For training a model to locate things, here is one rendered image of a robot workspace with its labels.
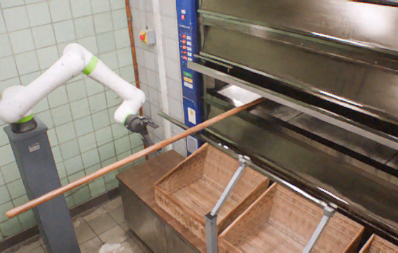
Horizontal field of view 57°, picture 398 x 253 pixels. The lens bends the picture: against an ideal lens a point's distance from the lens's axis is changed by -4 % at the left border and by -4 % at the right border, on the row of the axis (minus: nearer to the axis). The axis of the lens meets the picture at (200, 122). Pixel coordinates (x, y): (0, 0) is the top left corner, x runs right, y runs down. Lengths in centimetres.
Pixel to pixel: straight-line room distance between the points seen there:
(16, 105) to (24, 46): 82
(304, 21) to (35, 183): 174
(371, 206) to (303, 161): 42
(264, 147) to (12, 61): 175
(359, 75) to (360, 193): 58
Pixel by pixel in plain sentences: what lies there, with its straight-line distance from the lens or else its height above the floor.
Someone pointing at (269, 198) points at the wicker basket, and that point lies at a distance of 224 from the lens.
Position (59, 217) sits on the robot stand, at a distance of 262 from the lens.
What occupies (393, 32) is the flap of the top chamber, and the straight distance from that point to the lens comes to 162.
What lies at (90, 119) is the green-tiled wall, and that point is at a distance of 314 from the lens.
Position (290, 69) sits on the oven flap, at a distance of 192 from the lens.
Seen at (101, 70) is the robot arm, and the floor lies 149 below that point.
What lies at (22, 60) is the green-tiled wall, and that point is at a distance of 282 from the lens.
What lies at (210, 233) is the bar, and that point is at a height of 86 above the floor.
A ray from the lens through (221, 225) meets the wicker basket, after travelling 213.
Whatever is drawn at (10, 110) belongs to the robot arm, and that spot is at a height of 141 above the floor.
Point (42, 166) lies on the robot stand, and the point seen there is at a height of 97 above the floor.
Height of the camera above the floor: 218
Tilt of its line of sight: 28 degrees down
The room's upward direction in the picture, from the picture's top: 3 degrees counter-clockwise
